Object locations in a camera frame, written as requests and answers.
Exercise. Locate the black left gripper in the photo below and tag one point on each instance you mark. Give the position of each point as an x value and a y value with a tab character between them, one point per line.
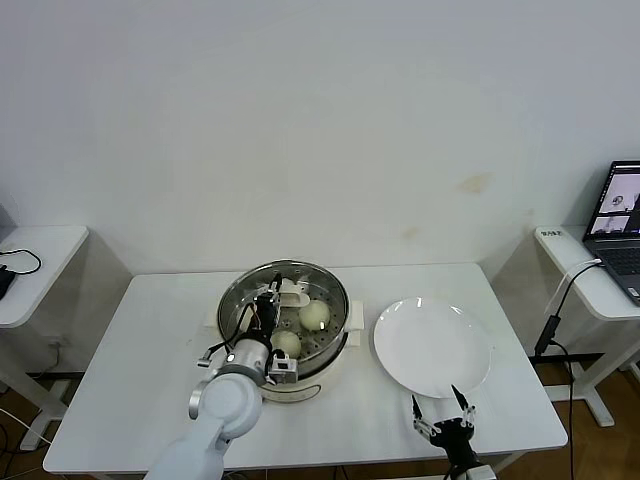
266	317

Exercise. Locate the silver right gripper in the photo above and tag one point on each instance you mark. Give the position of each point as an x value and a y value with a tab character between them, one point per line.
452	434

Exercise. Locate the round glass pot lid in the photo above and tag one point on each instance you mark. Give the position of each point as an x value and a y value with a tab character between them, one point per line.
295	299

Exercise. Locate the white steamed baozi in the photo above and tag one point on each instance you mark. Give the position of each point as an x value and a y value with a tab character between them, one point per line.
287	345
315	316

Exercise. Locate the black computer mouse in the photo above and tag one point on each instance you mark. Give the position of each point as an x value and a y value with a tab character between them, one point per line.
5	280

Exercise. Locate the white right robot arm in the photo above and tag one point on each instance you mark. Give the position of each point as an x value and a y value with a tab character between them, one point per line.
467	465

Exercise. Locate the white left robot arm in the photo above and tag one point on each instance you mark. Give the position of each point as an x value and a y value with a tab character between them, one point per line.
225	405

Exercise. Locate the stainless steel steamer basket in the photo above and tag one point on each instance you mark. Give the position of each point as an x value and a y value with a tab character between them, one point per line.
330	350

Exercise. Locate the white round plate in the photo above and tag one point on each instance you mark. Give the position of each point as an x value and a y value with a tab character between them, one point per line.
430	350

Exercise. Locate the cream electric cooking pot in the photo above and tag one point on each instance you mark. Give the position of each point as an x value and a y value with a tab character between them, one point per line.
325	380

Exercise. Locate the white side desk with label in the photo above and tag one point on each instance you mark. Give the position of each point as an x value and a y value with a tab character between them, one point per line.
575	295

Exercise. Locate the white side desk with mouse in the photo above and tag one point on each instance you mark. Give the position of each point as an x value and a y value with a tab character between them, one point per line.
45	270

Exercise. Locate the grey open laptop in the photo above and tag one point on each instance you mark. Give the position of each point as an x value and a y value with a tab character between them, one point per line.
617	235

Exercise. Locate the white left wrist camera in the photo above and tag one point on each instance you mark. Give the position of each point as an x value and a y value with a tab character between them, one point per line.
282	368

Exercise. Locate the white wall power plug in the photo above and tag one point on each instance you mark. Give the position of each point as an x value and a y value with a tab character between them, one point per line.
57	343

